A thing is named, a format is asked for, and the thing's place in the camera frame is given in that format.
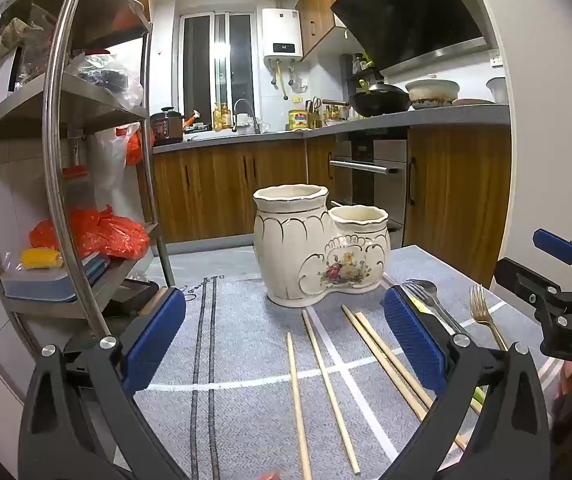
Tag white water heater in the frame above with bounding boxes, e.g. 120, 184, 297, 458
262, 7, 304, 58

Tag wooden tool handle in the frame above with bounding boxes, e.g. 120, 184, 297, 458
137, 287, 167, 318

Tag sliding window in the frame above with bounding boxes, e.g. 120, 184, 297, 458
180, 10, 257, 121

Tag steel kitchen faucet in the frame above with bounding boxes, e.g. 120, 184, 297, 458
232, 99, 261, 135

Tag red-lidded plastic container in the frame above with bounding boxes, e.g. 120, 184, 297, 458
63, 166, 92, 211

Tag stainless steel shelf rack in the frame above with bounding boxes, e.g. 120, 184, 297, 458
0, 0, 177, 341

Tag silver fork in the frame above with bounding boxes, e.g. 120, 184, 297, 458
402, 279, 466, 335

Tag wooden chopstick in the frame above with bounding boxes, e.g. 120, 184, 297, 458
355, 312, 436, 408
302, 309, 361, 476
286, 332, 313, 480
342, 305, 427, 421

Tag white bowl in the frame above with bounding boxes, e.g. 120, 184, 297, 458
486, 77, 509, 105

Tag grey woven table mat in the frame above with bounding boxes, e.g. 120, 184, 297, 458
131, 245, 566, 480

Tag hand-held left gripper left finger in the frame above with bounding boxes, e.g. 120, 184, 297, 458
18, 287, 189, 480

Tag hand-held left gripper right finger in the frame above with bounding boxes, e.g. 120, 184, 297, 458
381, 285, 551, 480

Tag black range hood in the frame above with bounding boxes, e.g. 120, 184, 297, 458
331, 0, 496, 77

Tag grey kitchen countertop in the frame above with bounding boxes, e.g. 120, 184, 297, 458
152, 104, 510, 155

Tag black wok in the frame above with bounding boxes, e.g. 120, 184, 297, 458
323, 80, 411, 116

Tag hanging white plastic bag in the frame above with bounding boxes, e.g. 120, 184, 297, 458
86, 122, 142, 211

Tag yellow packet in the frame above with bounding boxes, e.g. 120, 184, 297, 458
20, 248, 63, 271

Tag cooking oil bottles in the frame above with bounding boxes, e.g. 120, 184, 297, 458
212, 101, 233, 131

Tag cream floral ceramic utensil holder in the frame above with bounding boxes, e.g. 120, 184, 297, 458
252, 184, 391, 307

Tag black spice rack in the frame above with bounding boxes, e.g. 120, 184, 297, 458
351, 52, 384, 83

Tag wooden wall cabinets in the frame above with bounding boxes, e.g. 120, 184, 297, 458
295, 0, 377, 61

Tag person's right hand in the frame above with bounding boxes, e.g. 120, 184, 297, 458
553, 361, 572, 404

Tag yellow-green plastic spoon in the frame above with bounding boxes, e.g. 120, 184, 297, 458
410, 296, 484, 413

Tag clear bag with dark contents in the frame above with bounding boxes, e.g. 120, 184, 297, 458
66, 50, 144, 108

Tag crumpled plastic packets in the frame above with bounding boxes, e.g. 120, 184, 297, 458
0, 2, 62, 81

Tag hanging orange plastic bag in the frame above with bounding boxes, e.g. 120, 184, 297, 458
125, 127, 155, 166

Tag white ceramic pot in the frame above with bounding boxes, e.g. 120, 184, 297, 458
406, 79, 460, 110

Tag knife block with scissors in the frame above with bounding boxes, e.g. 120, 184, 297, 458
306, 97, 324, 128

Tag blue plastic container stack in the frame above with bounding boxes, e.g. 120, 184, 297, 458
3, 252, 112, 303

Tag built-in steel oven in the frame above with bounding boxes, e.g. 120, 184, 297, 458
330, 139, 409, 246

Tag wooden base cabinets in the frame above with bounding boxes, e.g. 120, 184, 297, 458
138, 125, 511, 291

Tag gold fork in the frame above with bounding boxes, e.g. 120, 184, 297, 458
470, 284, 509, 351

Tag dark pressure cooker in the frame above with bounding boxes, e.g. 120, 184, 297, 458
150, 106, 184, 147

